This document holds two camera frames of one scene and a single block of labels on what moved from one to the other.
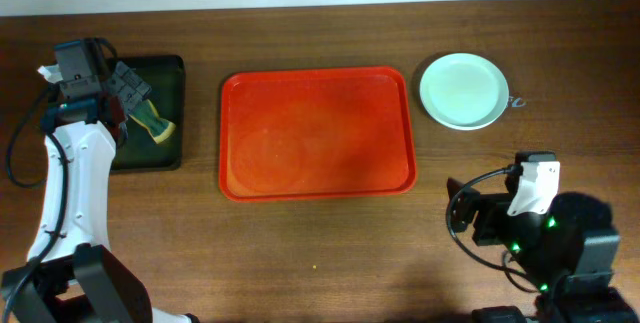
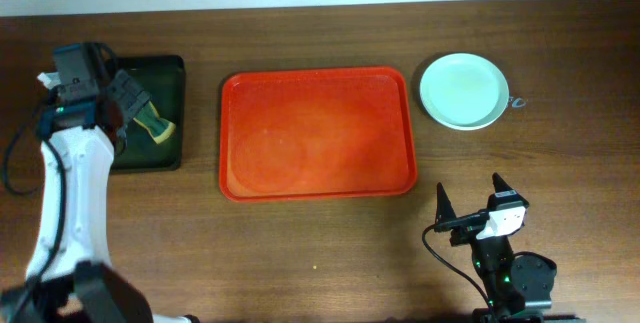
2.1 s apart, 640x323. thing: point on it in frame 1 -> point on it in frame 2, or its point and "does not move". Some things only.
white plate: x=464 y=105 does not move
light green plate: x=464 y=91 does not move
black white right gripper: x=475 y=220 -> x=464 y=226
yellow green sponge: x=159 y=128 does not move
